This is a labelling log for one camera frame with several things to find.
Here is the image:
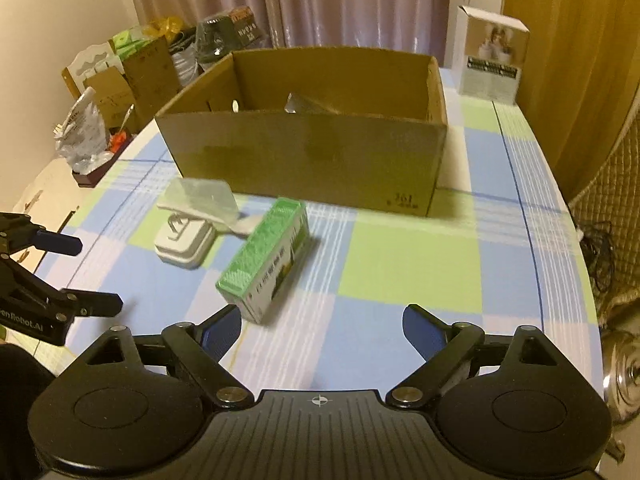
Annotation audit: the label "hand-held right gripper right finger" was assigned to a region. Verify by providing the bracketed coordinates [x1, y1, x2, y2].
[386, 303, 562, 411]

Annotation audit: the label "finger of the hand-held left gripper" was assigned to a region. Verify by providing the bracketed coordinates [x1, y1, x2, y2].
[0, 260, 124, 321]
[0, 212, 84, 261]

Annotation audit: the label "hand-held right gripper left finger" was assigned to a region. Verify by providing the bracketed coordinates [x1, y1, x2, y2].
[82, 304, 255, 411]

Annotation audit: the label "green and white box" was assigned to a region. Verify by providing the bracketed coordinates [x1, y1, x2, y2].
[216, 197, 310, 325]

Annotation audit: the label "white plug adapter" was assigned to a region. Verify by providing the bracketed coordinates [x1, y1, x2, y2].
[153, 212, 217, 270]

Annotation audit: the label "clear plastic case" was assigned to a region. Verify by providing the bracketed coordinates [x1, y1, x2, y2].
[157, 177, 261, 237]

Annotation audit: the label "large brown cardboard box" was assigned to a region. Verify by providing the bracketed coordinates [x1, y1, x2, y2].
[154, 46, 448, 218]

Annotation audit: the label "silver foil bag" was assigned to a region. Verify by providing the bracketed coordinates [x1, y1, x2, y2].
[284, 92, 346, 116]

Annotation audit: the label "black lidded food container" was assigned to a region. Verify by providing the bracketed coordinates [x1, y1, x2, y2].
[195, 5, 266, 71]

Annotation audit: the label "white side cabinet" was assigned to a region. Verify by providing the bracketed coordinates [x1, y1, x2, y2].
[10, 157, 81, 243]

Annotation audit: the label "checked tablecloth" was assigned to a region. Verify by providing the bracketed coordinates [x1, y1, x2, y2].
[37, 65, 603, 411]

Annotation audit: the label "dark red tray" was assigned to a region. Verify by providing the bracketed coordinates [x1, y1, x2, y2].
[72, 130, 128, 188]

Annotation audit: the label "white plastic bag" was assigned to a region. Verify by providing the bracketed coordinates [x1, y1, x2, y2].
[54, 86, 111, 173]

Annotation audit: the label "white carved chair back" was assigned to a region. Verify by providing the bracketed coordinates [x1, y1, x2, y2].
[61, 42, 123, 101]

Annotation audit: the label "small open cardboard box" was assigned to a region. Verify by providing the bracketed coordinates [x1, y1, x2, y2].
[82, 35, 181, 133]

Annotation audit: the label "steel kettle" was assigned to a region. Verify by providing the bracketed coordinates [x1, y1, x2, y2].
[597, 330, 640, 423]

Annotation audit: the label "green packets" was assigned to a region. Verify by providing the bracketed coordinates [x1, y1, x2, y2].
[110, 27, 156, 61]

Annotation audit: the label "grey plastic bag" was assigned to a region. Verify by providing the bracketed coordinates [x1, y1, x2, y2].
[170, 40, 206, 91]

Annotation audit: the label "yellow plastic bag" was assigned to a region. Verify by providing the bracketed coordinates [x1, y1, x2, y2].
[142, 16, 188, 41]

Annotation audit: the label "quilted brown chair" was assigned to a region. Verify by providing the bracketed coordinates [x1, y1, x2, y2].
[567, 105, 640, 331]

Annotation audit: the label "white product carton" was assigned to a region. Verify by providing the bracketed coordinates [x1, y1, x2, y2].
[457, 5, 530, 106]

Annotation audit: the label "wooden door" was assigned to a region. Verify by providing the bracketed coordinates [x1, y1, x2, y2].
[502, 0, 640, 201]

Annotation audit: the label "pinkish patterned curtain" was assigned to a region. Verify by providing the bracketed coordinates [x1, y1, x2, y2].
[122, 0, 453, 68]

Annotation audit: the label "black cables on chair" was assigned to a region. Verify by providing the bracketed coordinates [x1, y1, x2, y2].
[580, 220, 617, 311]

